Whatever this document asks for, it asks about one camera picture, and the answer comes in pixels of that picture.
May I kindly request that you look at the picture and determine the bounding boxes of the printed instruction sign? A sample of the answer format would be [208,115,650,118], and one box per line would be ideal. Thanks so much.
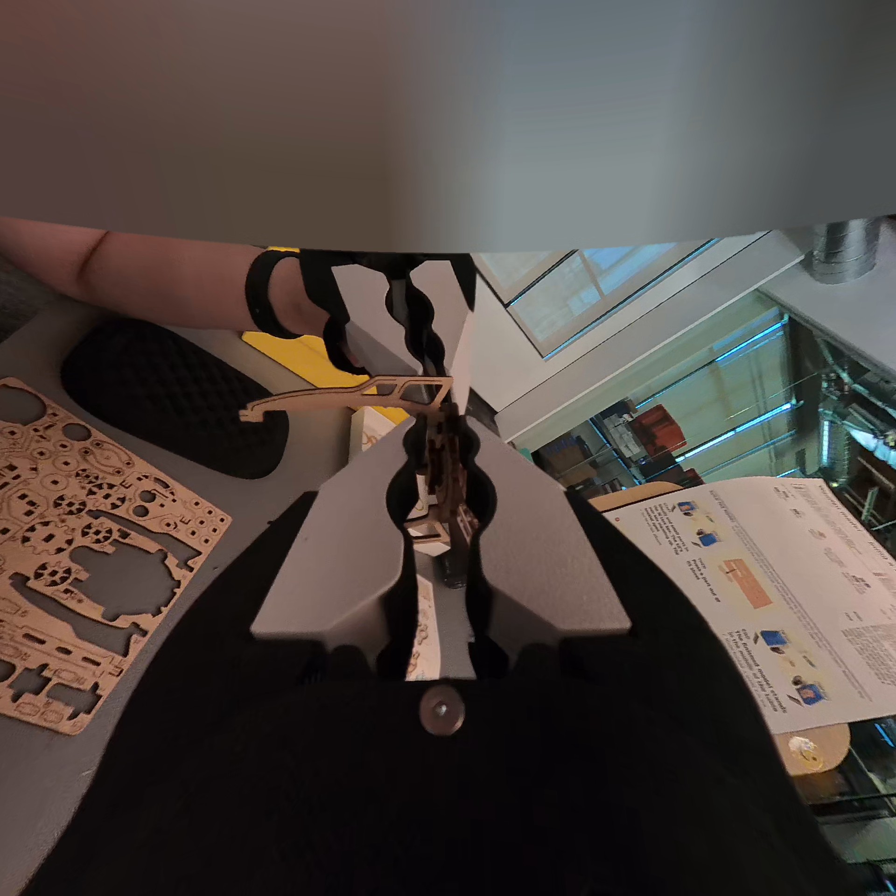
[604,476,896,735]

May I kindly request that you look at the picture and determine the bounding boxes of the window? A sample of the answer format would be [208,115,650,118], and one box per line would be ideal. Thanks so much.
[475,238,722,359]

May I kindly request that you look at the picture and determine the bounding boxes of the yellow plastic bin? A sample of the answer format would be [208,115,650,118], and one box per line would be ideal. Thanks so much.
[241,245,414,424]

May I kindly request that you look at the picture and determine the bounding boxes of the white cardboard box tray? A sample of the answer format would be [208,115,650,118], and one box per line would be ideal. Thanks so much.
[347,406,450,559]

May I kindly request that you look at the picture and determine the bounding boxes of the wooden model assembly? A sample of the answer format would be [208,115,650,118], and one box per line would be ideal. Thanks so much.
[404,402,485,553]

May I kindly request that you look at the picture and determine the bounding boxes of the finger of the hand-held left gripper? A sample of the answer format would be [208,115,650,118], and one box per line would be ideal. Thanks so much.
[330,264,449,381]
[411,257,480,407]

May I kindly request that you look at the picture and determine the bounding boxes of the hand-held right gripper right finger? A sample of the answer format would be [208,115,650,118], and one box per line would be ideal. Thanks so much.
[462,413,632,678]

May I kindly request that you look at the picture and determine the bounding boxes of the wooden parts sheet hull cutouts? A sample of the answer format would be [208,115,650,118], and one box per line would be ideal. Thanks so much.
[0,377,233,737]

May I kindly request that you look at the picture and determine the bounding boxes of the black padded armrest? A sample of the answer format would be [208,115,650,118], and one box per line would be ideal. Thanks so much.
[59,318,290,481]

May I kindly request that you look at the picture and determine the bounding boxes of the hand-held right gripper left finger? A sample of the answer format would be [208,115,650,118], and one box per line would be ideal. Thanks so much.
[249,418,431,678]

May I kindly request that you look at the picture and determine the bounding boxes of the person's left hand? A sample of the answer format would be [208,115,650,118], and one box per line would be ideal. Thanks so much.
[263,259,329,338]

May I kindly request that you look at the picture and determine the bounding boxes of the red storage crate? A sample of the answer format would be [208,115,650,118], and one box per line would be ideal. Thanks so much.
[633,404,691,460]

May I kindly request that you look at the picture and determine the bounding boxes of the round silver duct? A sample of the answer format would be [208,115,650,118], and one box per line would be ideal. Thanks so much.
[805,219,884,285]

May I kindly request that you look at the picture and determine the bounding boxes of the laminated instruction sheet on stand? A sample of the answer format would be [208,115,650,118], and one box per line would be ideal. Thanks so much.
[587,481,852,776]

